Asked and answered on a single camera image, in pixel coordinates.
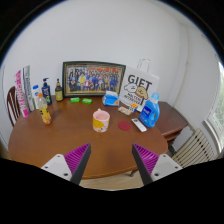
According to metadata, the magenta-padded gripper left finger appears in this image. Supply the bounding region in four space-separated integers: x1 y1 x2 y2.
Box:
41 143 92 186

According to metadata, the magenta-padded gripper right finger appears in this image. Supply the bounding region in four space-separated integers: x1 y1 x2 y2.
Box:
131 143 184 186

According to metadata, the orange juice bottle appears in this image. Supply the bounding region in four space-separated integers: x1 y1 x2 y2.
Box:
37 92 53 126

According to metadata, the white radiator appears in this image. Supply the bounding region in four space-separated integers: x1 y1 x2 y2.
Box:
171 128 216 168

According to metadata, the white remote control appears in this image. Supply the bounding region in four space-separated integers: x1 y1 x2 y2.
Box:
131 117 148 133

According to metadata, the brown wooden side table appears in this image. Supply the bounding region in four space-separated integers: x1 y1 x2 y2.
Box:
154 100 190 144

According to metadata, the blue detergent bottle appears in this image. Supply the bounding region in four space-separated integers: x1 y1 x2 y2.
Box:
138 92 161 129

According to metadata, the flat round red coaster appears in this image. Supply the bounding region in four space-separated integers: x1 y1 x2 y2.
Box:
117 120 132 132

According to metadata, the pink mug with yellow print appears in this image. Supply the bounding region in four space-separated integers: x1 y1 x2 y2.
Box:
92 108 111 134

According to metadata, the colourful puzzle cube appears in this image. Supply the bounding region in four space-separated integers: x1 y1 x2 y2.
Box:
128 103 139 114

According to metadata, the small snack packet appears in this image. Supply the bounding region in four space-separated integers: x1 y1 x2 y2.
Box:
117 105 133 116

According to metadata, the amber pump bottle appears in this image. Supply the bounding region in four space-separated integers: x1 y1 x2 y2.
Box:
54 78 64 102

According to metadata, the dark blue pump bottle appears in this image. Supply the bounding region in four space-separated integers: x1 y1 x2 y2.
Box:
41 77 53 106

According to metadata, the white bottle with blue cap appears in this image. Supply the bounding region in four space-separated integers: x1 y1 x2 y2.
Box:
31 84 43 110

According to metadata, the window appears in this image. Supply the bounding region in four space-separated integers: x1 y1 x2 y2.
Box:
204 61 224 151

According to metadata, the brown wooden chair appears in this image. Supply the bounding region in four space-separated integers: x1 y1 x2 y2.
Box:
6 85 21 128

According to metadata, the pink shuttlecock tube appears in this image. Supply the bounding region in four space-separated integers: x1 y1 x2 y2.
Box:
13 69 31 119

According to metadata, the white printed paper gift bag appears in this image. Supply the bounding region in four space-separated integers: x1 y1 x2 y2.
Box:
118 58 160 113

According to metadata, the white green shuttlecock tube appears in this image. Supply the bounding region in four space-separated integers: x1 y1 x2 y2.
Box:
22 65 36 113

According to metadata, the blue tissue pack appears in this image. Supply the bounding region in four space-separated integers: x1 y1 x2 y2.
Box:
102 90 120 107

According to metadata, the framed group photo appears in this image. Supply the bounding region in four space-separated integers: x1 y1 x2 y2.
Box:
62 60 127 98

